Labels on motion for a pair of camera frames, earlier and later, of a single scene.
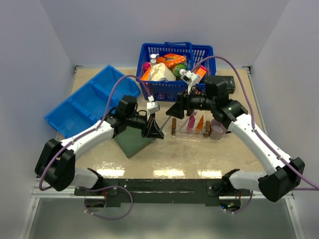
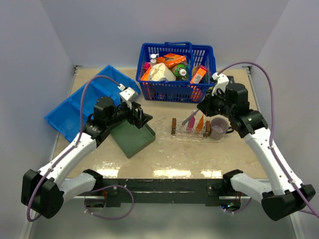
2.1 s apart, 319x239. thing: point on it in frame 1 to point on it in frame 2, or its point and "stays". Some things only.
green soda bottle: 176,68 stays
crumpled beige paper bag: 159,70 stays
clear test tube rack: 179,134 stays
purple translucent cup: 218,131 stays
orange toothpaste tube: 200,127 stays
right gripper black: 177,110 to 206,106
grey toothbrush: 166,121 to 193,113
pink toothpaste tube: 191,124 stays
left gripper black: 150,129 to 141,118
